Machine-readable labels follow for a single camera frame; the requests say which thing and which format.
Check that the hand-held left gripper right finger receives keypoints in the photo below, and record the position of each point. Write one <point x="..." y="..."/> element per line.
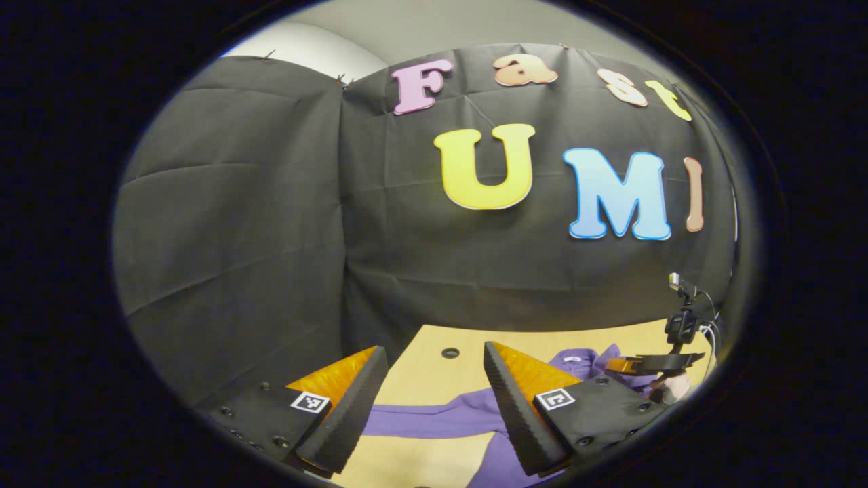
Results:
<point x="519" y="420"/>

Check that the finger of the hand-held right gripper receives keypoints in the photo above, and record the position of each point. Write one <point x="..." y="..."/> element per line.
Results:
<point x="668" y="361"/>

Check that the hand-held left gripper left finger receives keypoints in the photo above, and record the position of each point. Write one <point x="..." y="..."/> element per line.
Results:
<point x="346" y="420"/>

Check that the purple shirt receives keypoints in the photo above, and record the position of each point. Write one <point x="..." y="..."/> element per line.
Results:
<point x="441" y="410"/>

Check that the black backdrop cloth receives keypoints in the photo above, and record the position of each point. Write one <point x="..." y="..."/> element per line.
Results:
<point x="271" y="203"/>

